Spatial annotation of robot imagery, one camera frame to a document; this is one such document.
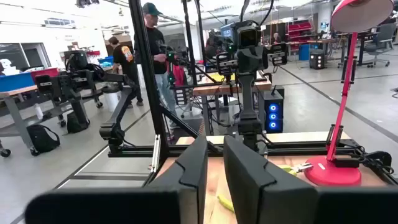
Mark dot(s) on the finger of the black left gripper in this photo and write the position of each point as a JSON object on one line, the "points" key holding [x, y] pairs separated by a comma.
{"points": [[227, 64], [277, 54]]}

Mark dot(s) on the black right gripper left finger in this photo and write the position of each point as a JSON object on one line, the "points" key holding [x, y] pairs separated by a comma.
{"points": [[186, 174]]}

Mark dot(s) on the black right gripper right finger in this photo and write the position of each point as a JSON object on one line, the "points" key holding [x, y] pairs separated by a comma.
{"points": [[248, 174]]}

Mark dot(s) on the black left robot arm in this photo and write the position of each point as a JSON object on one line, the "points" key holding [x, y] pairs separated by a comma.
{"points": [[248, 99]]}

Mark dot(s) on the black workbench robot arm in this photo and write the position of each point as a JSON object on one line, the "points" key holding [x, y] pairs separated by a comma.
{"points": [[74, 77]]}

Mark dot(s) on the person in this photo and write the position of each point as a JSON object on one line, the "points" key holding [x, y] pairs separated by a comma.
{"points": [[275, 39], [157, 46], [124, 57]]}

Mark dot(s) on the wooden work table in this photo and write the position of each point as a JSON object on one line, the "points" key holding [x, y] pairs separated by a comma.
{"points": [[217, 88]]}

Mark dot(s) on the blue barrel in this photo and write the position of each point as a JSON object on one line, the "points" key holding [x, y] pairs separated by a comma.
{"points": [[304, 52]]}

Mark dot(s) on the red shelf bins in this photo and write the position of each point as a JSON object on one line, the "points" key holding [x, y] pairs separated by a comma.
{"points": [[300, 29]]}

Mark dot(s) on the black box with lights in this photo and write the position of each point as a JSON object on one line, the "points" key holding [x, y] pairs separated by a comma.
{"points": [[317, 60]]}

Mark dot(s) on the black computer tower blue lights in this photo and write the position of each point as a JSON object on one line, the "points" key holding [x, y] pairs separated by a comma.
{"points": [[273, 109]]}

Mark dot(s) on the red desk lamp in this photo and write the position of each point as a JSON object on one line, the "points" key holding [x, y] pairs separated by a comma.
{"points": [[332, 172]]}

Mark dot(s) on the grey office chair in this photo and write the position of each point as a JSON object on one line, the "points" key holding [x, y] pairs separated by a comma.
{"points": [[381, 42]]}

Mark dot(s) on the white bucket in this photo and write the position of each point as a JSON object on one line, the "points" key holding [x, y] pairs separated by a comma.
{"points": [[112, 101]]}

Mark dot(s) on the black backpack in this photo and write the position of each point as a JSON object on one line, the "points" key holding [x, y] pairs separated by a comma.
{"points": [[43, 138], [76, 124]]}

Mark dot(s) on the red plastic bin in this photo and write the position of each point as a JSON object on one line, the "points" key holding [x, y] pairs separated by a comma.
{"points": [[45, 73]]}

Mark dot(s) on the grey metal workbench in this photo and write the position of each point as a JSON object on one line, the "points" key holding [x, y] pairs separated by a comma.
{"points": [[18, 124]]}

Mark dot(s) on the blue plastic bin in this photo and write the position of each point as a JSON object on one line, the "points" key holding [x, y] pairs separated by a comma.
{"points": [[15, 81]]}

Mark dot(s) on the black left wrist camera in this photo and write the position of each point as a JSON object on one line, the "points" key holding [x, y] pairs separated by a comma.
{"points": [[248, 35]]}

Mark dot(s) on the black articulated mount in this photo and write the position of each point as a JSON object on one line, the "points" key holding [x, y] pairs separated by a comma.
{"points": [[119, 109]]}

